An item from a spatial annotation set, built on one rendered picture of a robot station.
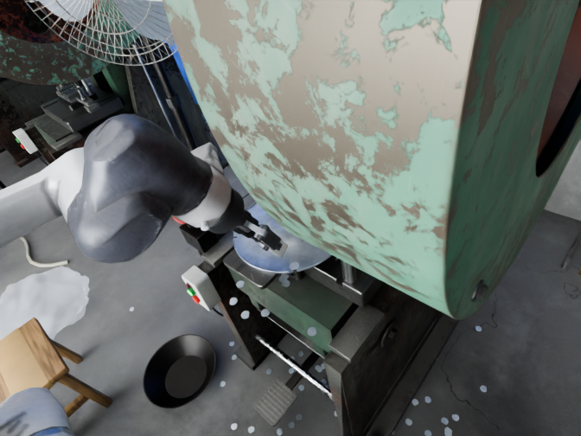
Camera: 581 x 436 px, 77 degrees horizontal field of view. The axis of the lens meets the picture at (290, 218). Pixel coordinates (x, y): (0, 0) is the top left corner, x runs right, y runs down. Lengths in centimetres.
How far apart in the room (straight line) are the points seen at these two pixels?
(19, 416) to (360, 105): 75
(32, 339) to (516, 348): 181
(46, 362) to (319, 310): 106
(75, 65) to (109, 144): 152
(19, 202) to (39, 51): 138
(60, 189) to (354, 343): 64
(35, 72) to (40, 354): 111
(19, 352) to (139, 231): 131
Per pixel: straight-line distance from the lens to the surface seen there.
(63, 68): 193
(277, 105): 21
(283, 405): 135
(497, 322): 171
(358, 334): 87
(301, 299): 93
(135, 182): 44
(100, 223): 46
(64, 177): 55
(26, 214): 57
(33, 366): 165
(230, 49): 22
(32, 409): 83
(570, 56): 79
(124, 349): 191
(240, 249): 89
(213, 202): 50
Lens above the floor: 141
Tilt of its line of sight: 43 degrees down
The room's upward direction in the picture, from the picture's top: 14 degrees counter-clockwise
